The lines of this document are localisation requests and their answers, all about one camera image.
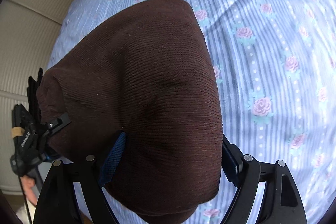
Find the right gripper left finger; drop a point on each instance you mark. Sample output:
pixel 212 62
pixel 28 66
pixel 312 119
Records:
pixel 57 202

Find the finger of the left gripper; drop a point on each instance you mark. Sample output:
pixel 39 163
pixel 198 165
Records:
pixel 56 125

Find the dark brown fleece pants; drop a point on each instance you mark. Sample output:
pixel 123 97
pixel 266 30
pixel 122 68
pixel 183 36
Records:
pixel 145 71

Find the person left hand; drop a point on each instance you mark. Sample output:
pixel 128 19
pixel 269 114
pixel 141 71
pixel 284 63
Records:
pixel 28 184

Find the black folded garment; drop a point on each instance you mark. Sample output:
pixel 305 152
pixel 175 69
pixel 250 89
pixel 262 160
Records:
pixel 32 88

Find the blue floral striped bed sheet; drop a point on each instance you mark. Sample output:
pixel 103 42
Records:
pixel 274 61

